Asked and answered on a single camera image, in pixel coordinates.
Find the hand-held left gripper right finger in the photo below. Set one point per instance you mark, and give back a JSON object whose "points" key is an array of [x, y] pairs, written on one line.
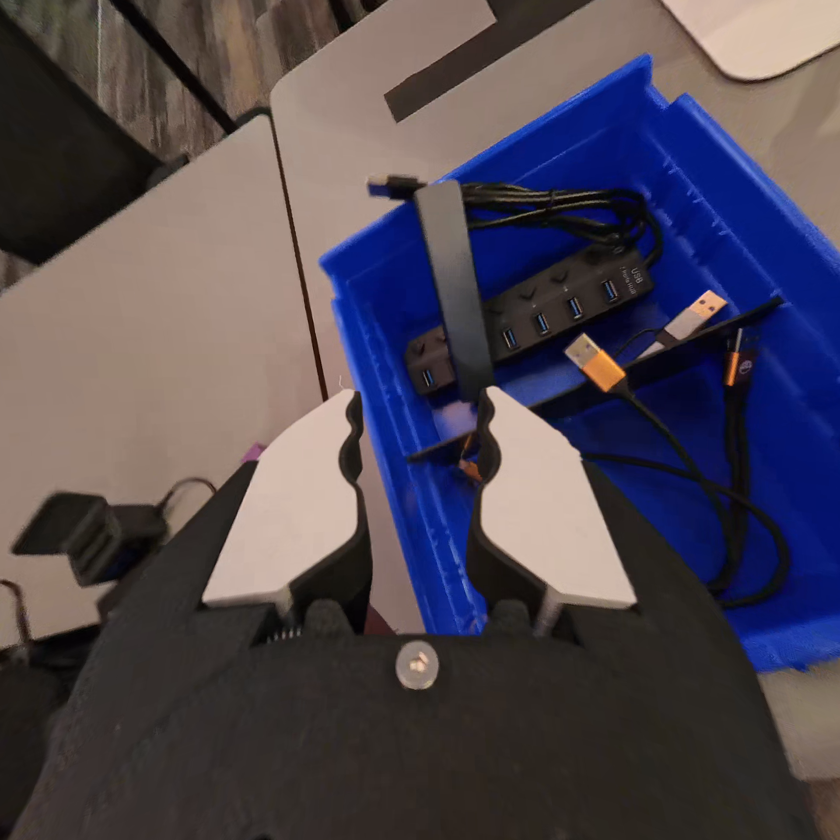
{"points": [[551, 518]]}

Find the dark bulky furniture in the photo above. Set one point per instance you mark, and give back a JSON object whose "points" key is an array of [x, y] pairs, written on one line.
{"points": [[59, 151]]}

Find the black tape strip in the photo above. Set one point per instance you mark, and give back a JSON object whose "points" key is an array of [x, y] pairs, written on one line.
{"points": [[459, 65]]}

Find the black usb hub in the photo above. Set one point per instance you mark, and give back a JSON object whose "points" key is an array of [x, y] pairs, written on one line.
{"points": [[558, 295]]}

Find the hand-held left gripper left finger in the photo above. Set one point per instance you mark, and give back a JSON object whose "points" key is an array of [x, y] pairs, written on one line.
{"points": [[289, 518]]}

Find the blue plastic bin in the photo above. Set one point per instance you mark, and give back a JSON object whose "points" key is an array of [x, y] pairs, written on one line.
{"points": [[722, 210]]}

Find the white mat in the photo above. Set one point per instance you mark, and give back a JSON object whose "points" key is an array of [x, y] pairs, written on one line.
{"points": [[754, 33]]}

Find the black curved plastic strip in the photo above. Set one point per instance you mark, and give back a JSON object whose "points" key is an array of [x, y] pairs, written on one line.
{"points": [[453, 275]]}

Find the small black device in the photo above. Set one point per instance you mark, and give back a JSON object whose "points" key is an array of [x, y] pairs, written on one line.
{"points": [[85, 531]]}

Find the purple small object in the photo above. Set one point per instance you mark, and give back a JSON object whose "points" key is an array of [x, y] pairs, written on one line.
{"points": [[254, 453]]}

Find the black divider in blue bin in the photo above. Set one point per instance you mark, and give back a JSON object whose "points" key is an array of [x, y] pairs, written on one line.
{"points": [[551, 401]]}

